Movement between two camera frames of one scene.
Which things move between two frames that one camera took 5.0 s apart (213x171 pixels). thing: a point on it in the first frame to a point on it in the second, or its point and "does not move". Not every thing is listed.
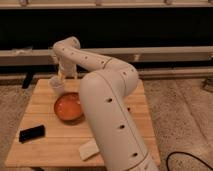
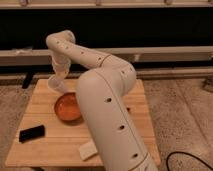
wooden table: x=42 y=139 does not move
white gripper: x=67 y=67 to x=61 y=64
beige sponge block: x=88 y=150 does not move
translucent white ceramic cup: x=57 y=85 does not move
